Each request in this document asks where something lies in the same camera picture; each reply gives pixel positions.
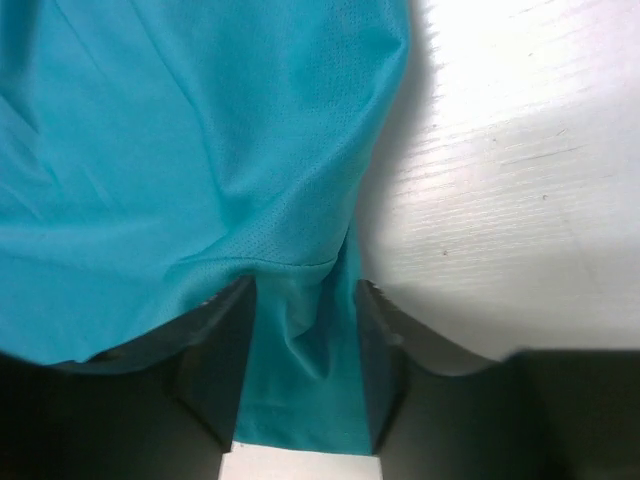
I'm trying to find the teal t shirt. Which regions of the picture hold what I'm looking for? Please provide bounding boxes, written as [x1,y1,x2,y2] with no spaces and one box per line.
[1,1,410,455]

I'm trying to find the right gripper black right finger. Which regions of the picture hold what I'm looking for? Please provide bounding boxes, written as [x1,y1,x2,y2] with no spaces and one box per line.
[355,281,510,445]

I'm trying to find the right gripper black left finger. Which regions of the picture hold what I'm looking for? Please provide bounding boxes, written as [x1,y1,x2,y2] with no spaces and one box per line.
[89,279,256,445]

